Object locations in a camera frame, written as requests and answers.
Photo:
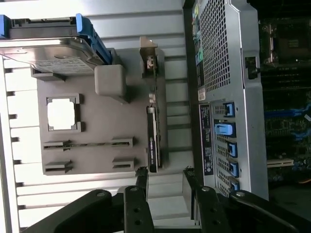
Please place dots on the CPU socket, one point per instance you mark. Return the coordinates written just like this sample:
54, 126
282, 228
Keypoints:
291, 43

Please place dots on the silver hard disk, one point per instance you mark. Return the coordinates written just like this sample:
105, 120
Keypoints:
48, 51

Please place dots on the silver CPU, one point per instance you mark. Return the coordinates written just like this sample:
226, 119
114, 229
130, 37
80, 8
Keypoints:
60, 115

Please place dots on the green motherboard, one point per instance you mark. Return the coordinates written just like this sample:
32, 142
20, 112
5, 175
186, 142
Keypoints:
286, 150

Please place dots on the blue slot clip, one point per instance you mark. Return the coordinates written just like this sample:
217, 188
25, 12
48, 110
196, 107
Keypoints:
230, 109
232, 150
234, 168
235, 186

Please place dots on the grey parts rack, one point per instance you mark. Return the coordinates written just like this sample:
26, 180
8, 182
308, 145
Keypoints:
104, 121

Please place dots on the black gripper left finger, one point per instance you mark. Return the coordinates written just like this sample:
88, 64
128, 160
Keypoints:
136, 208

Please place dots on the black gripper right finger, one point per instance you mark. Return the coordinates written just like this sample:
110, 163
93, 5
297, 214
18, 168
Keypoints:
209, 211

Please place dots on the long blue expansion slot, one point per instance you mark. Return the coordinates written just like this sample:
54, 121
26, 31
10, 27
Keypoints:
279, 112

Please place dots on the blue disk caddy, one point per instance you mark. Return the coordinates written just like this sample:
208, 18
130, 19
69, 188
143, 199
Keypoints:
83, 29

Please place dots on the light blue slot latch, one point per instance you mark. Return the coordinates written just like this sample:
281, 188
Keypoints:
223, 129

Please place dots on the open grey PC case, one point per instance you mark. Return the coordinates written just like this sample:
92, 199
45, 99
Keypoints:
226, 60

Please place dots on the beige expansion slot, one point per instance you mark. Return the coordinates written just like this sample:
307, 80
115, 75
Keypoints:
280, 163

